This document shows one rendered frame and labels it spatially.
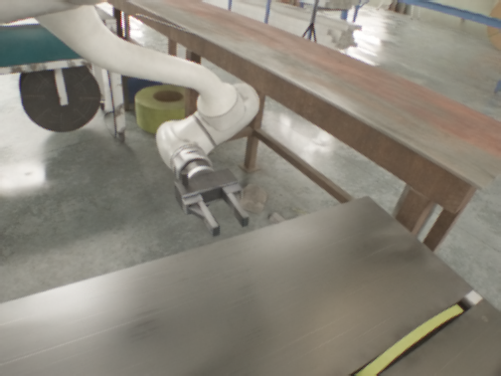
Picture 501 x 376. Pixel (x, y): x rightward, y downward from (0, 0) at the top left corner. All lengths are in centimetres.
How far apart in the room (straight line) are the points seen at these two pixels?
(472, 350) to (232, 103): 65
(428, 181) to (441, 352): 38
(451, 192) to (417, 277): 25
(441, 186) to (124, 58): 66
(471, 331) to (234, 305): 31
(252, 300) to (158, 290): 12
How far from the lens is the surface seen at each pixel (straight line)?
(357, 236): 55
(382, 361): 43
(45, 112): 223
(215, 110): 79
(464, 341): 51
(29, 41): 190
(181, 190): 69
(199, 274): 44
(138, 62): 65
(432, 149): 76
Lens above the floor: 109
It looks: 37 degrees down
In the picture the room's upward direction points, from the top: 9 degrees clockwise
